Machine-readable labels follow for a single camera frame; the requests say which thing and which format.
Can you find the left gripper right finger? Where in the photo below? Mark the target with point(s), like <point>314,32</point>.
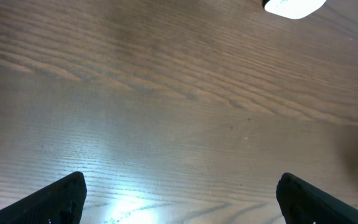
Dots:
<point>301,202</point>

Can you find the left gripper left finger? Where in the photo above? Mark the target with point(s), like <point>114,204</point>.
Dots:
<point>61,202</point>

